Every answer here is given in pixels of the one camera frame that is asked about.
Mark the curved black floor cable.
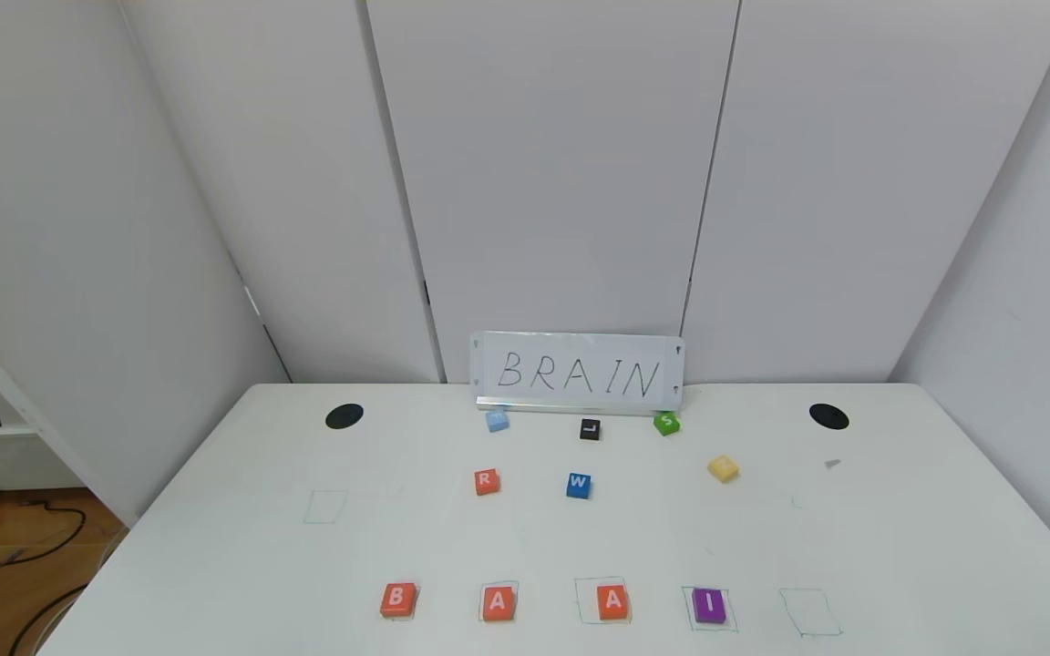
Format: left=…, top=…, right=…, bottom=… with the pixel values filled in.
left=7, top=583, right=90, bottom=656

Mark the thin black floor cable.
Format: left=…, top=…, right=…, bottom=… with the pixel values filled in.
left=0, top=465, right=88, bottom=568

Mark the white BRAIN sign board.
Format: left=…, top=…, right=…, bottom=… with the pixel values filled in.
left=470, top=332, right=686, bottom=415

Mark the orange B letter block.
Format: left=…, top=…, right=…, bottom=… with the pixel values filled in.
left=380, top=583, right=418, bottom=620

